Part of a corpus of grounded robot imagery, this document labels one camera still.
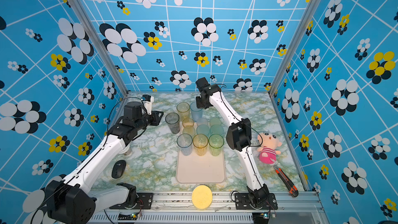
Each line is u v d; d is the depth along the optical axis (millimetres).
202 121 996
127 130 557
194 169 831
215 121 1010
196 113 985
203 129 886
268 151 829
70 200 379
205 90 697
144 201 733
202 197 726
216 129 880
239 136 595
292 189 759
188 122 958
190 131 937
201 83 773
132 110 578
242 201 733
